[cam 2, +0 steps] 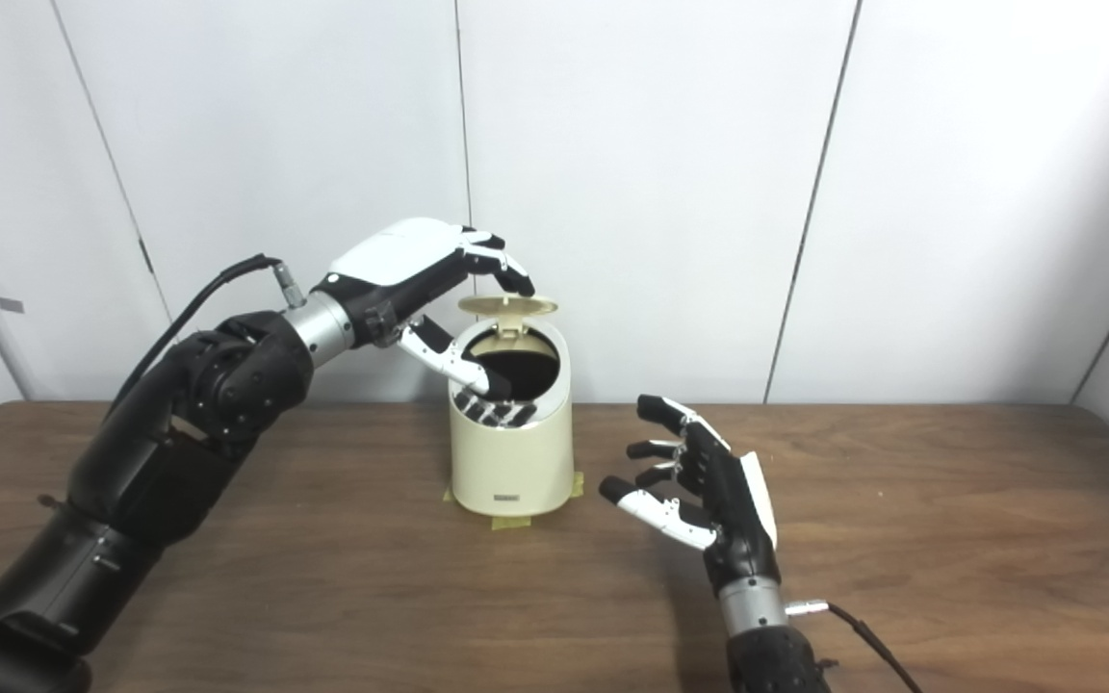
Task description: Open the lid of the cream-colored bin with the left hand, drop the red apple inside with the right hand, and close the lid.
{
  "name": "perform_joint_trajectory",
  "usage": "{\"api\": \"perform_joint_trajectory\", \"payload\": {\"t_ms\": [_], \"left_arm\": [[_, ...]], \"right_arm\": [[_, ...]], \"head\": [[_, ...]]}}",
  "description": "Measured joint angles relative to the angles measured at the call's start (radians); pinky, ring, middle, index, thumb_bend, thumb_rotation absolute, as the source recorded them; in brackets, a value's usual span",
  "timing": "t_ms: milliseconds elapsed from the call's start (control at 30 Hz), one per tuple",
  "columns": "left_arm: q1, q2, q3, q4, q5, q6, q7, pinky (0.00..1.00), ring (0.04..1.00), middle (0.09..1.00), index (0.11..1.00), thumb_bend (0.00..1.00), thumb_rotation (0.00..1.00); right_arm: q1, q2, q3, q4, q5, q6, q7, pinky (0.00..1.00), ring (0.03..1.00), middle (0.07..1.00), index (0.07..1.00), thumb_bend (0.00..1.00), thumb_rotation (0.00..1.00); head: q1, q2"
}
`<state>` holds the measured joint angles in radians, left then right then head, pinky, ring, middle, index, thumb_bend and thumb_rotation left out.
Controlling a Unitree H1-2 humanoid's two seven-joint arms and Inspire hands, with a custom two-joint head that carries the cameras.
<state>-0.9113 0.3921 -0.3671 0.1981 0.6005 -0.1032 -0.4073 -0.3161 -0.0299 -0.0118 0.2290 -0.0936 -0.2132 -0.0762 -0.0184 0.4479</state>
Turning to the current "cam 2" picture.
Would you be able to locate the cream round bin lid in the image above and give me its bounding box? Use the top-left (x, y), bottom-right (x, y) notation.
top-left (458, 295), bottom-right (558, 338)

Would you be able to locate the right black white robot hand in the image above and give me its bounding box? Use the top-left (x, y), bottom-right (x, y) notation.
top-left (599, 395), bottom-right (780, 590)

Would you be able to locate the cream-colored bin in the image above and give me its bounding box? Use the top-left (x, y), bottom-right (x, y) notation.
top-left (449, 322), bottom-right (575, 518)

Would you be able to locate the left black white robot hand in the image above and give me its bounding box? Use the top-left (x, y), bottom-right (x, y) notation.
top-left (312, 218), bottom-right (536, 400)

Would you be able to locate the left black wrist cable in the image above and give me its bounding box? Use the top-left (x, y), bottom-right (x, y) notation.
top-left (107, 254), bottom-right (310, 415)

